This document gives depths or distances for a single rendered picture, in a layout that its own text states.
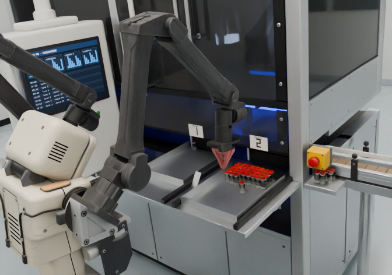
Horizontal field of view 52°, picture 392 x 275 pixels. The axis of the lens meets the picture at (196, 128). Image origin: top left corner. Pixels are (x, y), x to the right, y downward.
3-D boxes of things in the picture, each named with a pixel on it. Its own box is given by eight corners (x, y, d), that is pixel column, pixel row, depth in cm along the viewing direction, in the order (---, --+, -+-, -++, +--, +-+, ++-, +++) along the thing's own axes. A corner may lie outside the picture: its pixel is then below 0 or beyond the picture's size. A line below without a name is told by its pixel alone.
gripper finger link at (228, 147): (235, 169, 136) (235, 142, 134) (223, 174, 130) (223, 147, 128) (219, 165, 140) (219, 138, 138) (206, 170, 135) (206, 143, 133)
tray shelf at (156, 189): (182, 148, 211) (181, 145, 210) (307, 178, 167) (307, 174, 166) (111, 188, 177) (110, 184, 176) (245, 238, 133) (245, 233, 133)
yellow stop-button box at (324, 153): (314, 159, 161) (314, 143, 158) (332, 163, 156) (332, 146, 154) (305, 167, 155) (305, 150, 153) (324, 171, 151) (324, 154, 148)
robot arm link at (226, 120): (211, 106, 131) (225, 108, 127) (224, 104, 136) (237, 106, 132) (211, 127, 133) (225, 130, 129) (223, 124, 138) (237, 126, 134)
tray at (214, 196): (232, 169, 178) (231, 162, 177) (284, 183, 162) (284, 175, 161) (181, 204, 154) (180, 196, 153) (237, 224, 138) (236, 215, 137)
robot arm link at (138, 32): (112, 6, 95) (141, 8, 89) (154, 12, 105) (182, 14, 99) (101, 182, 105) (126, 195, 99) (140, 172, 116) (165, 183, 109)
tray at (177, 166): (189, 147, 207) (188, 140, 206) (230, 157, 191) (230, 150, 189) (141, 174, 183) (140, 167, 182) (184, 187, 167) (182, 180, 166)
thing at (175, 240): (150, 171, 389) (136, 83, 359) (372, 238, 260) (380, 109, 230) (60, 221, 318) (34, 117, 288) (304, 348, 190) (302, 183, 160)
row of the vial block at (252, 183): (230, 177, 171) (229, 168, 169) (267, 187, 159) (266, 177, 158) (227, 179, 169) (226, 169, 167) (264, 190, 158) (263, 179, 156)
